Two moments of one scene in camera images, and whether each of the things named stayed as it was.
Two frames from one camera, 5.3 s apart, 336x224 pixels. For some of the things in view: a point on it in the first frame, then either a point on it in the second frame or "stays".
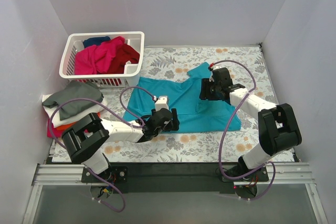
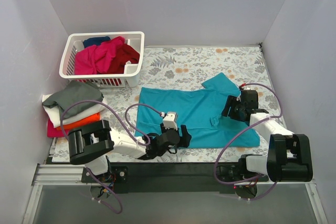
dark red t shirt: (125, 53) stays
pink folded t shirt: (52, 132) stays
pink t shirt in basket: (96, 59) stays
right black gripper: (205, 89) → (232, 109)
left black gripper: (172, 120) → (180, 136)
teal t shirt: (192, 114) stays
